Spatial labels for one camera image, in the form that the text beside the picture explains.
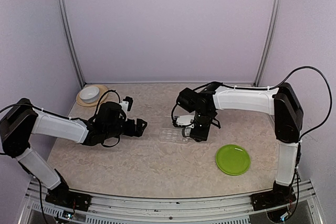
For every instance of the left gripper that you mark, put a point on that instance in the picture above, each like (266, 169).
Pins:
(131, 132)

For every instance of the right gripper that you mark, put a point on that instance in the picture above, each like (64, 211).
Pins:
(200, 135)

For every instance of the clear plastic pill organizer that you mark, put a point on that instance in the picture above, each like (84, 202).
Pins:
(169, 133)

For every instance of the orange label pill bottle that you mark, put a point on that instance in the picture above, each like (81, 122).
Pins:
(186, 132)

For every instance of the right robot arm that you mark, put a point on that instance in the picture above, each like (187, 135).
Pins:
(280, 101)

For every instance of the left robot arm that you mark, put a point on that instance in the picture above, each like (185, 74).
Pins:
(22, 119)

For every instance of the green plate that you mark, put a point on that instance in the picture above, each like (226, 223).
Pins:
(232, 160)

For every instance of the beige wooden plate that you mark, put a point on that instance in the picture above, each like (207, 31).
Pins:
(102, 89)

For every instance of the white bowl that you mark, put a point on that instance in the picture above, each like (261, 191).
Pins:
(89, 94)

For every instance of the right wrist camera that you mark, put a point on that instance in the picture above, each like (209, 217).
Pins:
(184, 121)

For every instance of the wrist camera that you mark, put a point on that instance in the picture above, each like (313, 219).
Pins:
(127, 103)
(184, 121)

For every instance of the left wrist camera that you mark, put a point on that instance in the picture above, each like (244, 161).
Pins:
(127, 103)

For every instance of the front aluminium rail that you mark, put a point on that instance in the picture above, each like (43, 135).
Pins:
(225, 209)

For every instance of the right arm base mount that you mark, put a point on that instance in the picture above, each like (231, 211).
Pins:
(278, 196)

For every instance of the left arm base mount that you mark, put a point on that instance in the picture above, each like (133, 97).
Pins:
(62, 196)

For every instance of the right aluminium frame post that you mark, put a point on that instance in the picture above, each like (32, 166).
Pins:
(268, 42)

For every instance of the aluminium frame post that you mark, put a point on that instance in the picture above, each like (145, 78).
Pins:
(70, 43)
(268, 42)

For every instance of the left aluminium frame post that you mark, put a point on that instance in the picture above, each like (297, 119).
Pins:
(70, 43)

